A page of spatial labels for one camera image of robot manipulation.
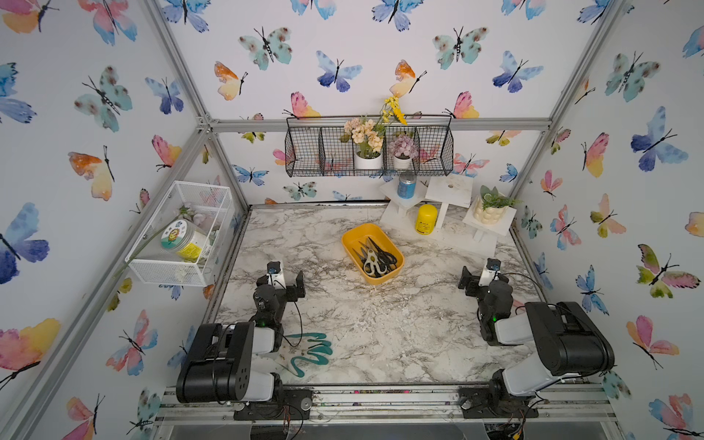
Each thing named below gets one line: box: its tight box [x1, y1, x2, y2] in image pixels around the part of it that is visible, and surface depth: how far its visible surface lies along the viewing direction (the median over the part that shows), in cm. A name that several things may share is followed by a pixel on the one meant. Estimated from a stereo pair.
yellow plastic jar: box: [415, 203, 439, 236], surface depth 106 cm
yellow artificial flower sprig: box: [374, 96, 408, 128], surface depth 84 cm
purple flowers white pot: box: [388, 134, 419, 171], surface depth 91 cm
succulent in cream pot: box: [473, 185, 523, 225], surface depth 92 cm
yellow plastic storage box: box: [341, 222, 406, 286], surface depth 106 cm
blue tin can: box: [396, 172, 418, 199], surface depth 101 cm
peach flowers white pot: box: [340, 117, 386, 170], surface depth 84 cm
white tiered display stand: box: [378, 174, 517, 257], surface depth 104 cm
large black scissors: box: [367, 236, 398, 273], surface depth 103 cm
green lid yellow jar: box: [160, 219, 207, 264], surface depth 66 cm
